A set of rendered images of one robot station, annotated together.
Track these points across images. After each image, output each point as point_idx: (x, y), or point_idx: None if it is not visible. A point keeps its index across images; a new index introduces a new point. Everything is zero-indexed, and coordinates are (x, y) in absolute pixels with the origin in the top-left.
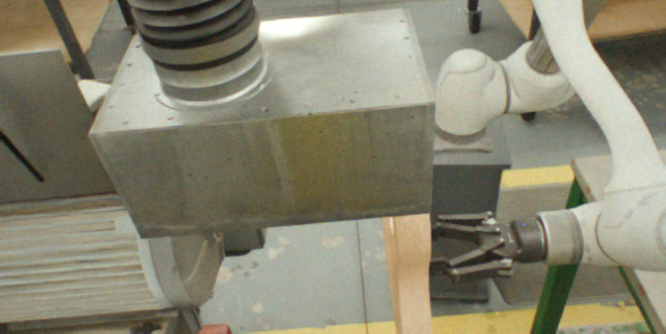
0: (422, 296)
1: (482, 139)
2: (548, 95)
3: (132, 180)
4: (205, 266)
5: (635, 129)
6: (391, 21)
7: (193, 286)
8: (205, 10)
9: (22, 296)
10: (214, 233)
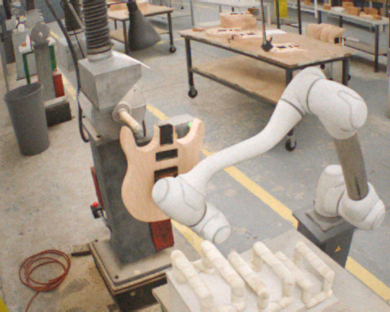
0: (130, 173)
1: (326, 223)
2: (350, 214)
3: (80, 74)
4: (106, 123)
5: (204, 161)
6: (132, 63)
7: (97, 123)
8: (88, 42)
9: (83, 104)
10: (114, 116)
